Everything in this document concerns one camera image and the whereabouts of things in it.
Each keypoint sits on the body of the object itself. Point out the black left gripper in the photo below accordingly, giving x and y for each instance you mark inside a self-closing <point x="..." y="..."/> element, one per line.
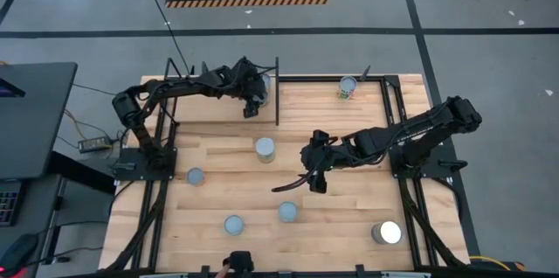
<point x="244" y="83"/>

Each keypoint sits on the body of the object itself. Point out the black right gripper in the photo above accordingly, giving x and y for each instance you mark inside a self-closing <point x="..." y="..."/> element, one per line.
<point x="325" y="155"/>

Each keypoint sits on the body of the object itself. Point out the red white diced tomatoes can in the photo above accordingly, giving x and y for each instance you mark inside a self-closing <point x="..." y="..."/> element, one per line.
<point x="267" y="88"/>

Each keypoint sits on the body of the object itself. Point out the green red spaghetti can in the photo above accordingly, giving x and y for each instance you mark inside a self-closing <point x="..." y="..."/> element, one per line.
<point x="287" y="211"/>

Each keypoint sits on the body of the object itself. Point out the blue yellow carrots can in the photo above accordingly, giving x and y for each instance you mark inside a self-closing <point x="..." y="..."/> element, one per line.
<point x="265" y="147"/>

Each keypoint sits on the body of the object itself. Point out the white mix box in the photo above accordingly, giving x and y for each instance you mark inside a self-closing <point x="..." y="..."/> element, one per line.
<point x="347" y="85"/>

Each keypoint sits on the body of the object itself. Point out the teal striped salmon can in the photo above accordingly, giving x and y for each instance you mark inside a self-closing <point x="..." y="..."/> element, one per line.
<point x="234" y="224"/>

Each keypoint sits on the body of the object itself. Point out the cream blue peas can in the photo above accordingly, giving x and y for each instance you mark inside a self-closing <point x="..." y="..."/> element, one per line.
<point x="388" y="232"/>

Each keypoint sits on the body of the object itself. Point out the grey lidded tin can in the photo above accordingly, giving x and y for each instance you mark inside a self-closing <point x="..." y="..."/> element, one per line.
<point x="195" y="176"/>

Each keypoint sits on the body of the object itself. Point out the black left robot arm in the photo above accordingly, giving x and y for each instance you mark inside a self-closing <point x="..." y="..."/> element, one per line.
<point x="131" y="109"/>

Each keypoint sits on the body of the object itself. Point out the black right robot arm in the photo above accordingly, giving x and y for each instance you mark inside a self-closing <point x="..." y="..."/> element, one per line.
<point x="436" y="120"/>

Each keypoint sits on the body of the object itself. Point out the black shelf end panel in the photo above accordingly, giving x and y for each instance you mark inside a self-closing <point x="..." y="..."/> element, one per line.
<point x="277" y="112"/>

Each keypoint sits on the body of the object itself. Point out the black triangular brace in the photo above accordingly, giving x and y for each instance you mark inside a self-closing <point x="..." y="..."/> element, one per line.
<point x="167" y="68"/>

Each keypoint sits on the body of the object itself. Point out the black handheld device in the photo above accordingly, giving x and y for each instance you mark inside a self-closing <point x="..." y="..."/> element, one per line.
<point x="240" y="262"/>

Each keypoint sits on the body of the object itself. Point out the person's hand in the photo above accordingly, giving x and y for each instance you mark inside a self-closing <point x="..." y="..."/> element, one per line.
<point x="222" y="273"/>

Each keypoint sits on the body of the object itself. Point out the black power adapter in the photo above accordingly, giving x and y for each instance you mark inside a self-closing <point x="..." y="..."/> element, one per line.
<point x="94" y="144"/>

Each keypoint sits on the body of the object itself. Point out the black monitor on left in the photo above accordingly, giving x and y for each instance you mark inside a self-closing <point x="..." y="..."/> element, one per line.
<point x="39" y="129"/>

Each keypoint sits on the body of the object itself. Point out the dark laptop screen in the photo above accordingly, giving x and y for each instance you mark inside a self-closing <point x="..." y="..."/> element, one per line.
<point x="8" y="90"/>

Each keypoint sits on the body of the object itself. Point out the backlit keyboard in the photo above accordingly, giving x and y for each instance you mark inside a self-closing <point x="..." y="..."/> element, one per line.
<point x="8" y="203"/>

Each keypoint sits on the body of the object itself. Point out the black computer mouse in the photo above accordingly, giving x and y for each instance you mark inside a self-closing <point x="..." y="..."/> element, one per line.
<point x="19" y="252"/>

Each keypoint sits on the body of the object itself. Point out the black aluminium table frame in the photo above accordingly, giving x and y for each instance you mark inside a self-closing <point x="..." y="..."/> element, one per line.
<point x="314" y="79"/>

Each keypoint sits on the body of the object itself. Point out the black angled bracket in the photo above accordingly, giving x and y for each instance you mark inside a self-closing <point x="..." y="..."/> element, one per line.
<point x="204" y="69"/>
<point x="365" y="73"/>

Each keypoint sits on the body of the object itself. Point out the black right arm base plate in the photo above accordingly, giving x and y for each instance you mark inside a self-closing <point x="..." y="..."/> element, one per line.
<point x="432" y="172"/>

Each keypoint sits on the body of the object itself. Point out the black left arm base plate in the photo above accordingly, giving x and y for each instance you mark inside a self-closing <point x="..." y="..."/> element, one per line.
<point x="126" y="173"/>

